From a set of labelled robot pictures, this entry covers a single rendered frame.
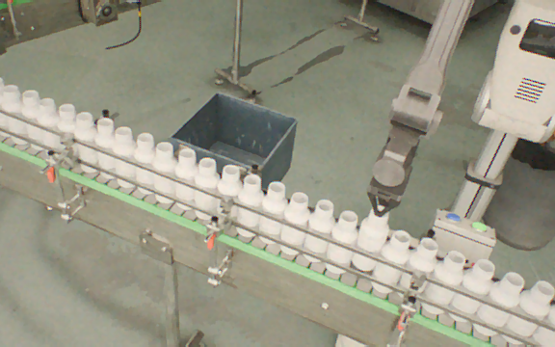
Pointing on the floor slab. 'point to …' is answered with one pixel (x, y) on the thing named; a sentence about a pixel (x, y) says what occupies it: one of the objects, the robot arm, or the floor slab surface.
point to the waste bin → (538, 190)
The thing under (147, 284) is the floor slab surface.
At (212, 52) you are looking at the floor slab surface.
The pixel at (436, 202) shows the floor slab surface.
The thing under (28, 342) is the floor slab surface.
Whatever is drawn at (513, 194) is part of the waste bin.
